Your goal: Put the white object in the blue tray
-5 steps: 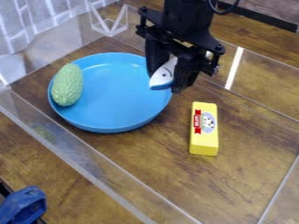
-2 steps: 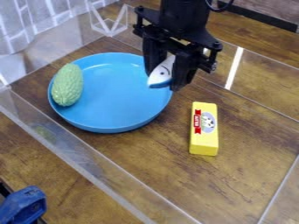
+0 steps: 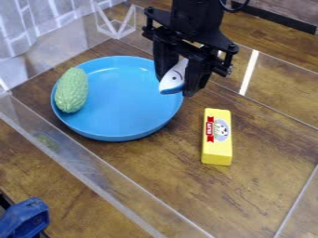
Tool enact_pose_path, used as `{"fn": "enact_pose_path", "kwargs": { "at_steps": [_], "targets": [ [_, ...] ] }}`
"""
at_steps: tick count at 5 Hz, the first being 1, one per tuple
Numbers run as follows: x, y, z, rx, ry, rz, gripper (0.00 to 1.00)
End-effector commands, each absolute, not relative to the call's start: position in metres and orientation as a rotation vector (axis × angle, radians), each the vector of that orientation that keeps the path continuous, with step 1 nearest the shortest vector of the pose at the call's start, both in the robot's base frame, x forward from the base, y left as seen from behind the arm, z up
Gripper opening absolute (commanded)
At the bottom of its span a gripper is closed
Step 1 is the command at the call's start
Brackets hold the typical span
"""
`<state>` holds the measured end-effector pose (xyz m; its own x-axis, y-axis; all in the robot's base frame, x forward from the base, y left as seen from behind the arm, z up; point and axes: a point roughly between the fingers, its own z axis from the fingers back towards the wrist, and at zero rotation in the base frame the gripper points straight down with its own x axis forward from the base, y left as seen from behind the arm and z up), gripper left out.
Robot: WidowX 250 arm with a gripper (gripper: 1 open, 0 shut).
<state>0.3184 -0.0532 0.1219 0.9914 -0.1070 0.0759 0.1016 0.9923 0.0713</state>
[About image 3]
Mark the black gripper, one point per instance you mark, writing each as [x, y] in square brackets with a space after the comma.
[187, 31]

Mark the black baseboard strip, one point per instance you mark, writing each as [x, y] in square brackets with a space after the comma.
[292, 13]

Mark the blue round plastic tray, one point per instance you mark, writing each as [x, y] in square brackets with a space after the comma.
[124, 108]

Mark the green bumpy toy gourd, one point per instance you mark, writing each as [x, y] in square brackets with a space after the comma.
[71, 90]

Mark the grey checkered curtain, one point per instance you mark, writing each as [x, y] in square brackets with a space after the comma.
[27, 19]

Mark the white wooden toy fish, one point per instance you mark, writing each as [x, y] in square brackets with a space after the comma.
[174, 80]

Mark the blue plastic clamp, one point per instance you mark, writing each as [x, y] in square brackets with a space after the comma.
[25, 219]

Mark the yellow toy butter block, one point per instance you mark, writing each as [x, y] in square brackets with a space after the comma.
[216, 149]

